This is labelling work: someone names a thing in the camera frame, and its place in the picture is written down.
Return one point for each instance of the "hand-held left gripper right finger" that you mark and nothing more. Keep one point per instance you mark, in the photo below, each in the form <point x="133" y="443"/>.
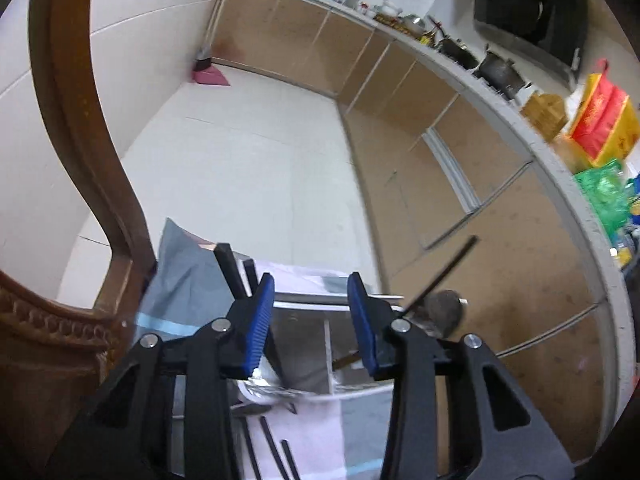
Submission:
<point x="362" y="325"/>

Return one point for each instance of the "blue snack bag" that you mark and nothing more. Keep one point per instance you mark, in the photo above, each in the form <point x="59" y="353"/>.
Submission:
<point x="635" y="200"/>

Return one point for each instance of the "kitchen base cabinets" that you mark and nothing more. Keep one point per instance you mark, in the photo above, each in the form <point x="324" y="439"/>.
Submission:
<point x="450" y="170"/>

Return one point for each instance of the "black wok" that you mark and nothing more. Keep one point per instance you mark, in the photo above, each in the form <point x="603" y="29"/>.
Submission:
<point x="457" y="52"/>

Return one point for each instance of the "blue and white printed cloth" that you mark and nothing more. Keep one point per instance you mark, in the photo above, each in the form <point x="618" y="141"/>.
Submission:
<point x="185" y="280"/>

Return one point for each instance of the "red and yellow bag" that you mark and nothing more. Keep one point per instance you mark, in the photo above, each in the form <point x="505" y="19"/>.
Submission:
<point x="602" y="120"/>

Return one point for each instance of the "green plastic bag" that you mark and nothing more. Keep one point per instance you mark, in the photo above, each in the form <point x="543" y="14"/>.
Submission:
<point x="602" y="195"/>

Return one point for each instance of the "carved wooden chair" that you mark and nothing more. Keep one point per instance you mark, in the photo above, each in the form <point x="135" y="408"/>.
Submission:
<point x="65" y="110"/>

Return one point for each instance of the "silver spoon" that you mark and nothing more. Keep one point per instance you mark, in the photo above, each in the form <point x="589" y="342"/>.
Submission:
<point x="442" y="312"/>

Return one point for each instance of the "black range hood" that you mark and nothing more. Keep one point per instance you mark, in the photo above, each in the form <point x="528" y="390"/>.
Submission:
<point x="535" y="5"/>

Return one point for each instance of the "black cooking pot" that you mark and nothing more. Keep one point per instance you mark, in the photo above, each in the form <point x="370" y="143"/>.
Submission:
<point x="497" y="72"/>

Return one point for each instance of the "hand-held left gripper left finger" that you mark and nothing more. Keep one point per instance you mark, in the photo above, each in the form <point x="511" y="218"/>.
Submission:
<point x="257" y="325"/>

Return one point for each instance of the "wooden knife rack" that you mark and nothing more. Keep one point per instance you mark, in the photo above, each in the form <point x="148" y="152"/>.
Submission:
<point x="545" y="115"/>

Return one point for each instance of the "slender dark blue chopstick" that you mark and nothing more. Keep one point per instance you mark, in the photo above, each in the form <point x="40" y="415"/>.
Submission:
<point x="440" y="273"/>

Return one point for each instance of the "steel bowl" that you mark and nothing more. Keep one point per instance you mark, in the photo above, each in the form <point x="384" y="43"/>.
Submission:
<point x="412" y="23"/>

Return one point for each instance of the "white bowl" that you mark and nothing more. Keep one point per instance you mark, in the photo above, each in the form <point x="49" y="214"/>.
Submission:
<point x="387" y="8"/>

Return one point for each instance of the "white perforated utensil holder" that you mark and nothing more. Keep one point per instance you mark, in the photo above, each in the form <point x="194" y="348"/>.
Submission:
<point x="310" y="330"/>

